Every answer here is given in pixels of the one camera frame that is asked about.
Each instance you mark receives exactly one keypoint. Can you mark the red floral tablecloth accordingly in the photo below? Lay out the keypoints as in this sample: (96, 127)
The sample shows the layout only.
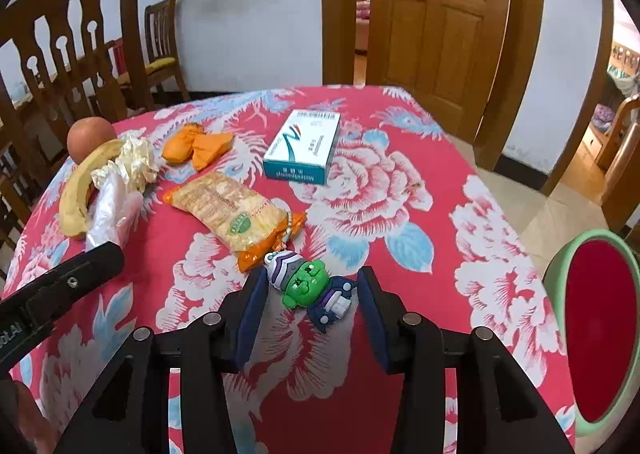
(400, 234)

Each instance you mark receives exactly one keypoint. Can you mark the wooden bunk bed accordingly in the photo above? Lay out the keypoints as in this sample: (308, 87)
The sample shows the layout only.
(625, 64)

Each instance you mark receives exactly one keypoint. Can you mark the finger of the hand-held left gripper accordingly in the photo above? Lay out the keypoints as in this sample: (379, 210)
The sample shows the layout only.
(75, 281)

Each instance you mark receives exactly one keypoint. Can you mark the yellow seat cushion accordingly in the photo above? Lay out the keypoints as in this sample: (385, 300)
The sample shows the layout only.
(164, 62)

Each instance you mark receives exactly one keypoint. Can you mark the white and teal box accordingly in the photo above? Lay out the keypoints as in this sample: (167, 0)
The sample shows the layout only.
(305, 144)

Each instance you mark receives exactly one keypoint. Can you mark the pink bed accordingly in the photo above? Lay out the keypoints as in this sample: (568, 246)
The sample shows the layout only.
(362, 29)

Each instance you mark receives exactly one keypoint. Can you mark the orange mesh cloth bundle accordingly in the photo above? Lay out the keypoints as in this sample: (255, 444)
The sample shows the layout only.
(205, 146)

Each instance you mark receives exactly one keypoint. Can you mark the small wooden chair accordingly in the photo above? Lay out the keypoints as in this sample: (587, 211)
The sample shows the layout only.
(162, 4)

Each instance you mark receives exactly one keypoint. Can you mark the person's left hand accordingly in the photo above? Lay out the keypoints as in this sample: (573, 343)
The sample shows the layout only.
(27, 416)

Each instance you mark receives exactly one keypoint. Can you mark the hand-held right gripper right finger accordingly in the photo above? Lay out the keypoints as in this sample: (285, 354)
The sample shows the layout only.
(375, 319)

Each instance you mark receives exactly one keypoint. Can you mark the orange snack packet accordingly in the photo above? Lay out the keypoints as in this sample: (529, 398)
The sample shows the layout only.
(225, 204)

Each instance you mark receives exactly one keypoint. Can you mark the red cloth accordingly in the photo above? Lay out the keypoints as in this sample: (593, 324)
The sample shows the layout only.
(119, 56)

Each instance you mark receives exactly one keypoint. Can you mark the crumpled cream paper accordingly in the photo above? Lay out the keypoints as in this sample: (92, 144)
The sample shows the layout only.
(135, 159)

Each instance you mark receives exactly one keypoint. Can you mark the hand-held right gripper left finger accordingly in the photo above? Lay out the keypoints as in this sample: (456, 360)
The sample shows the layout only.
(252, 319)

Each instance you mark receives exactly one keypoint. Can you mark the wooden door frame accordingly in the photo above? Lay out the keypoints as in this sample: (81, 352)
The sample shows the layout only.
(585, 134)
(337, 9)

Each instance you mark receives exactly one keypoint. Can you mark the open wooden door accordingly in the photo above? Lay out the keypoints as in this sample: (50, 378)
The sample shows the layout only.
(440, 34)

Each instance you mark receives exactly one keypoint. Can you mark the banana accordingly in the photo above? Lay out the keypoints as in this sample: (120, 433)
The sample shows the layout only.
(75, 199)

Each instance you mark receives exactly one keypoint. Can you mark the red bin with green rim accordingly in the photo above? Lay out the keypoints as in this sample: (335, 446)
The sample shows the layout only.
(600, 324)

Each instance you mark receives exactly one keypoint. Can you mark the clear plastic bag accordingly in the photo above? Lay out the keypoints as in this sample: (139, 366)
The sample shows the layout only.
(112, 209)

